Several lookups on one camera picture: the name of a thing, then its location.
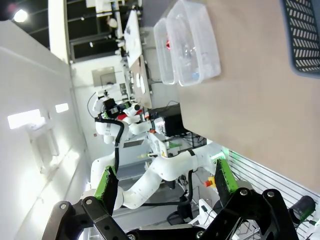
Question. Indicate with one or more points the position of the round ceiling lamp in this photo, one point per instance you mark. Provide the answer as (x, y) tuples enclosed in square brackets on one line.
[(20, 15)]

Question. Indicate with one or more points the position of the white background table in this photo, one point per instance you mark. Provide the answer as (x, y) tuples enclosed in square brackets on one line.
[(132, 37)]

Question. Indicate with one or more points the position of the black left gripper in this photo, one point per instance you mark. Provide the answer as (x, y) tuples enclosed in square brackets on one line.
[(111, 107)]

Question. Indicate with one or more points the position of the black cylindrical tube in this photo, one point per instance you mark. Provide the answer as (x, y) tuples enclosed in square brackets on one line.
[(303, 206)]

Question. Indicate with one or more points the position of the clear bottle with blue cap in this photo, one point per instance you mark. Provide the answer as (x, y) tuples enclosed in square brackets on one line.
[(194, 74)]

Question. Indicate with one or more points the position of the large clear plastic container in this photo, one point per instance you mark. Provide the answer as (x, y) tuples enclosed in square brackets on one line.
[(197, 37)]

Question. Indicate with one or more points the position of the small rectangular ceiling light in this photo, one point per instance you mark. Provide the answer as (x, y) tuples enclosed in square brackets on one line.
[(61, 107)]

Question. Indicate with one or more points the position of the dark perforated plastic basket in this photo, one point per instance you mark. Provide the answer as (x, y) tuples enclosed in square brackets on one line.
[(305, 37)]

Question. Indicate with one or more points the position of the yellow red emergency stop button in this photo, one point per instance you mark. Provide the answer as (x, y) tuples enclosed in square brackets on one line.
[(209, 182)]

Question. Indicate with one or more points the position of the large rectangular ceiling light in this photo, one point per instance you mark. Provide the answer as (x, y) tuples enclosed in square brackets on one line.
[(23, 118)]

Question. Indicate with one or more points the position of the brown table with white plates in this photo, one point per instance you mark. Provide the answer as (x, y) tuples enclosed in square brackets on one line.
[(142, 82)]

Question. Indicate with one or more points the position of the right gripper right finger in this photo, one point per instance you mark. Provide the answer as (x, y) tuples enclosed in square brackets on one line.
[(250, 215)]

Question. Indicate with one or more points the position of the white slatted panel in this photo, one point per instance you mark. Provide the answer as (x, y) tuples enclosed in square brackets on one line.
[(270, 182)]

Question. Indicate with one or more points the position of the white ceiling-mounted box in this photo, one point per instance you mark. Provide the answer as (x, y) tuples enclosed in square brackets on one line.
[(45, 145)]

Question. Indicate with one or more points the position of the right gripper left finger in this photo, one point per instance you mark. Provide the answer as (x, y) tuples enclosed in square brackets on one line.
[(105, 190)]

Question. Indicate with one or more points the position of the small red waste item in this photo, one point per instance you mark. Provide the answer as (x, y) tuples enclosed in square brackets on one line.
[(168, 45)]

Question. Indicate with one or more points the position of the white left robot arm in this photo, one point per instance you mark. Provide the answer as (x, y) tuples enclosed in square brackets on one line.
[(165, 170)]

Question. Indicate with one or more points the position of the small clear plastic container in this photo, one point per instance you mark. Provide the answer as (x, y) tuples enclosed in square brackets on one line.
[(163, 57)]

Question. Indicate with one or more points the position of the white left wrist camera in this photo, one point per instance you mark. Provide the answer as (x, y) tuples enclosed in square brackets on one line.
[(132, 110)]

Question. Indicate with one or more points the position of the black computer case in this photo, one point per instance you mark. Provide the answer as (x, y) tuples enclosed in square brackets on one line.
[(173, 123)]

